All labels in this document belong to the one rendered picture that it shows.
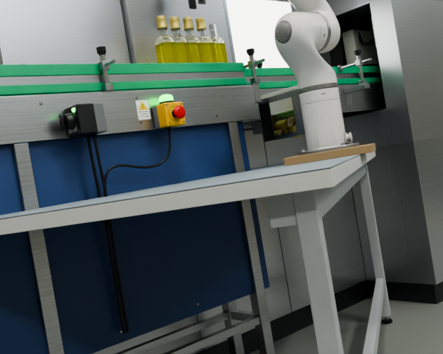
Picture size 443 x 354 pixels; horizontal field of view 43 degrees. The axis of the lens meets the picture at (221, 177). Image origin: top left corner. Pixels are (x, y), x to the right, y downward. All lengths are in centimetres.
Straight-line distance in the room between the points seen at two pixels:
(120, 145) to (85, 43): 49
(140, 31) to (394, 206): 141
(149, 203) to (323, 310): 37
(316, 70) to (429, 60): 125
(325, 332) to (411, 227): 171
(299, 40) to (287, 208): 76
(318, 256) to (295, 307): 154
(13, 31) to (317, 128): 100
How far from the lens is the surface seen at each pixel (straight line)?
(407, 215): 273
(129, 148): 171
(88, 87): 168
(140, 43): 213
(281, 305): 250
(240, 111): 197
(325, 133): 170
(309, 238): 102
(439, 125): 287
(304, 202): 101
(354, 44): 297
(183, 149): 182
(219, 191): 101
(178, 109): 168
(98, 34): 208
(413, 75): 275
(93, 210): 112
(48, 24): 201
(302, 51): 169
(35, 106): 158
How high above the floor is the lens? 78
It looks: 1 degrees down
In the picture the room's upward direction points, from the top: 9 degrees counter-clockwise
